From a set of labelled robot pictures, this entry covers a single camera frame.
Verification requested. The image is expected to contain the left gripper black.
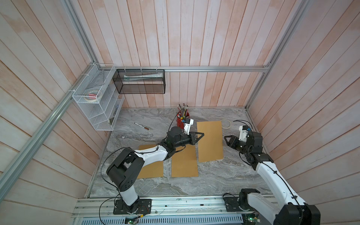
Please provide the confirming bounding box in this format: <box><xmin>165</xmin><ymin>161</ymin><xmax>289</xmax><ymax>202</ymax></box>
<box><xmin>173</xmin><ymin>131</ymin><xmax>204</xmax><ymax>148</ymax></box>

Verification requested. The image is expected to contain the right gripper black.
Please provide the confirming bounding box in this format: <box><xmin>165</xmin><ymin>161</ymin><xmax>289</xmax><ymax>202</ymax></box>
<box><xmin>224</xmin><ymin>135</ymin><xmax>251</xmax><ymax>157</ymax></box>

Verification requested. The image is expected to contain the brown file bag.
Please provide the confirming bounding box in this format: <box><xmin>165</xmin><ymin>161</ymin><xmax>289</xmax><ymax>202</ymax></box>
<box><xmin>171</xmin><ymin>145</ymin><xmax>198</xmax><ymax>178</ymax></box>
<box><xmin>197</xmin><ymin>121</ymin><xmax>224</xmax><ymax>162</ymax></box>
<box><xmin>136</xmin><ymin>144</ymin><xmax>167</xmax><ymax>179</ymax></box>

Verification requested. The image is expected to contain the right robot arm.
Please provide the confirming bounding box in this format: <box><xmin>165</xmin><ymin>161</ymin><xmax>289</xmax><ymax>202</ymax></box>
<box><xmin>223</xmin><ymin>127</ymin><xmax>321</xmax><ymax>225</ymax></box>

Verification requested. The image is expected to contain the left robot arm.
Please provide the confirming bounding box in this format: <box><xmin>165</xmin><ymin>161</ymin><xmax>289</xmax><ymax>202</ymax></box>
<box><xmin>106</xmin><ymin>127</ymin><xmax>204</xmax><ymax>225</ymax></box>

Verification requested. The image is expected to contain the masking tape roll on table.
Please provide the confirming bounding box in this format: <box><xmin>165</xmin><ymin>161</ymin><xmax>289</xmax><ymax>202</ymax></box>
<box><xmin>220</xmin><ymin>119</ymin><xmax>232</xmax><ymax>129</ymax></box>

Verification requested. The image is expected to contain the red pen holder cup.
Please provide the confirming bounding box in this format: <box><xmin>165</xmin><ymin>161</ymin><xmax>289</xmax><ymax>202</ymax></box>
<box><xmin>176</xmin><ymin>112</ymin><xmax>190</xmax><ymax>129</ymax></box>

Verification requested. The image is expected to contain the marker pen on table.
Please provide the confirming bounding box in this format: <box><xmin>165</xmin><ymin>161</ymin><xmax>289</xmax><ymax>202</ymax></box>
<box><xmin>134</xmin><ymin>122</ymin><xmax>150</xmax><ymax>130</ymax></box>

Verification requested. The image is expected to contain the black mesh basket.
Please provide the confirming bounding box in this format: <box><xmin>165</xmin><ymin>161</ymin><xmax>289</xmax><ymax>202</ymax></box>
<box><xmin>112</xmin><ymin>68</ymin><xmax>166</xmax><ymax>94</ymax></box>

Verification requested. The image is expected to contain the tape roll in rack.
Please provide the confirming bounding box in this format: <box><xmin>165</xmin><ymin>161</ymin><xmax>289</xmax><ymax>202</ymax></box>
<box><xmin>84</xmin><ymin>89</ymin><xmax>103</xmax><ymax>103</ymax></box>

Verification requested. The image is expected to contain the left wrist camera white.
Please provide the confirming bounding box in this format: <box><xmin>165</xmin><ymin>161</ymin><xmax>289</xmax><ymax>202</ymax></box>
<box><xmin>183</xmin><ymin>118</ymin><xmax>194</xmax><ymax>135</ymax></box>

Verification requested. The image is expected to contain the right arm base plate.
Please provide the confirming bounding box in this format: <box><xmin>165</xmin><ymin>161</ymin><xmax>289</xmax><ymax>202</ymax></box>
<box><xmin>223</xmin><ymin>195</ymin><xmax>258</xmax><ymax>213</ymax></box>

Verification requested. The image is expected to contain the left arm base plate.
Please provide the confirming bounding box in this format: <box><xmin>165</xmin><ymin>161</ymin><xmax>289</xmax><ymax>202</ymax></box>
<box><xmin>113</xmin><ymin>199</ymin><xmax>152</xmax><ymax>216</ymax></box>

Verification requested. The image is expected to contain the white wire shelf rack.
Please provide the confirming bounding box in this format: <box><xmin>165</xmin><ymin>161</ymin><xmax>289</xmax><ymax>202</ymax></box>
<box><xmin>72</xmin><ymin>63</ymin><xmax>125</xmax><ymax>131</ymax></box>

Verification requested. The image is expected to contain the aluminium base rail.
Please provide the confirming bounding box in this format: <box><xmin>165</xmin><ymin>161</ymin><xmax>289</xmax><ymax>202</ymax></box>
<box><xmin>71</xmin><ymin>195</ymin><xmax>231</xmax><ymax>218</ymax></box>

